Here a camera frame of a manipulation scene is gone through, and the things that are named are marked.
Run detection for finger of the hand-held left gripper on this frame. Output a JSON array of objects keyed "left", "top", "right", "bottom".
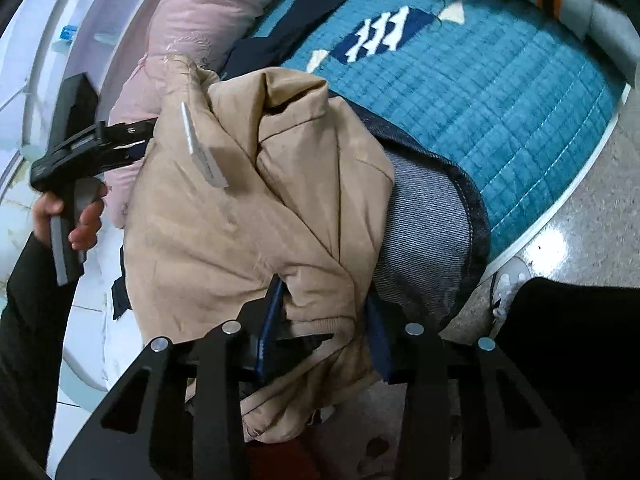
[
  {"left": 102, "top": 140, "right": 151, "bottom": 167},
  {"left": 102, "top": 117, "right": 157, "bottom": 142}
]

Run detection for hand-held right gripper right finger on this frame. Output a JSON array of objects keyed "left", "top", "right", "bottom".
[{"left": 367, "top": 296, "right": 586, "bottom": 480}]

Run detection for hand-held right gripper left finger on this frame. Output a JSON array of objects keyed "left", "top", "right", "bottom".
[{"left": 55, "top": 275, "right": 283, "bottom": 480}]

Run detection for tan button jacket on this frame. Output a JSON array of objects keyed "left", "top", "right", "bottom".
[{"left": 122, "top": 55, "right": 396, "bottom": 443}]

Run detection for person's left forearm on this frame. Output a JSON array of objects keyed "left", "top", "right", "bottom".
[{"left": 0, "top": 232, "right": 83, "bottom": 466}]

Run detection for person's left hand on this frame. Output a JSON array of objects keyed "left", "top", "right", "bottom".
[{"left": 32, "top": 182, "right": 108, "bottom": 252}]

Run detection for dark denim jeans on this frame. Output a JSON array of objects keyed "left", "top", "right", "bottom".
[{"left": 345, "top": 97, "right": 492, "bottom": 331}]

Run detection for pink quilt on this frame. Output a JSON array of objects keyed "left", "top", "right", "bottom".
[{"left": 107, "top": 0, "right": 321, "bottom": 231}]

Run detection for person's white shoe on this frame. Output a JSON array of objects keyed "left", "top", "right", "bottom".
[{"left": 487, "top": 255, "right": 531, "bottom": 341}]

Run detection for dark navy cloth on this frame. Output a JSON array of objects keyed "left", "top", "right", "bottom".
[{"left": 220, "top": 0, "right": 373, "bottom": 81}]

